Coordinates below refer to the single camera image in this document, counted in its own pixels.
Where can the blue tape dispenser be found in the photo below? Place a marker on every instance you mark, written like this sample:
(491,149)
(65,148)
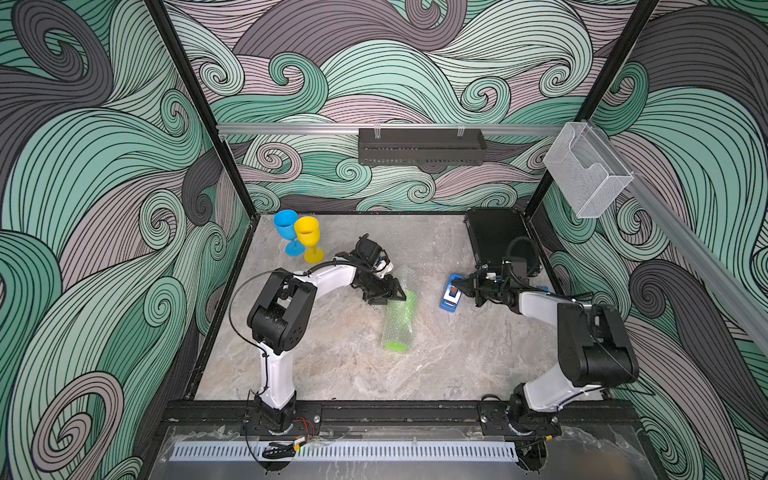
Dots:
(452,295)

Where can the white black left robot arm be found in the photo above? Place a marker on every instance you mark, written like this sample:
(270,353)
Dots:
(280,315)

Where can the green plastic wine glass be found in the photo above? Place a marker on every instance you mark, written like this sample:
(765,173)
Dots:
(398,325)

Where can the black hard case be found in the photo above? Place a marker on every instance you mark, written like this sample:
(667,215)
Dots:
(498,235)

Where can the white slotted cable duct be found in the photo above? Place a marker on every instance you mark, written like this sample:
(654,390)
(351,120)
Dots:
(356,450)

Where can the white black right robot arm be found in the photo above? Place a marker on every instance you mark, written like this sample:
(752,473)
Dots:
(594,351)

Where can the black frame post left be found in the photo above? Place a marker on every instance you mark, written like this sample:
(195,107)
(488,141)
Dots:
(172,42)

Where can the black frame post right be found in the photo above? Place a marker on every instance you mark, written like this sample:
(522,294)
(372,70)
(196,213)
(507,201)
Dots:
(606,78)

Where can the black frame post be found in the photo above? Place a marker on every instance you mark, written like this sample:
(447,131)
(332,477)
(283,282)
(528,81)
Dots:
(172,42)
(606,78)

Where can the blue plastic wine glass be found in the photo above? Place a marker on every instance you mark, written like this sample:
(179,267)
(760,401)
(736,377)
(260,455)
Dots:
(284,222)

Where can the clear acrylic wall box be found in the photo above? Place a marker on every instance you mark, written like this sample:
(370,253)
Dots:
(588,170)

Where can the yellow plastic wine glass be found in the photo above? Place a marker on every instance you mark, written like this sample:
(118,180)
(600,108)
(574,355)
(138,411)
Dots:
(307,229)

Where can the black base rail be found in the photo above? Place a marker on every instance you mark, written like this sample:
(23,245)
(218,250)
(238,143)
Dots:
(324,417)

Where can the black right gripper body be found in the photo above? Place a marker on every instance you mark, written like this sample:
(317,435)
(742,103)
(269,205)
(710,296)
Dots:
(483,288)

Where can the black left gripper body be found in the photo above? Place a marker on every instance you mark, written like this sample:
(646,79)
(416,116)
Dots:
(376,290)

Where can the clear bubble wrap sheet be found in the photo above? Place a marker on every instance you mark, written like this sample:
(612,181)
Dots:
(407,277)

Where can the black wall tray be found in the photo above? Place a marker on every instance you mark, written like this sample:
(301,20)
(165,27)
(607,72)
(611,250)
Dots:
(417,146)

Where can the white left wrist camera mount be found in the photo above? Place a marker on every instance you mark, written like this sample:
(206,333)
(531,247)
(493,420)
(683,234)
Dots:
(384,264)

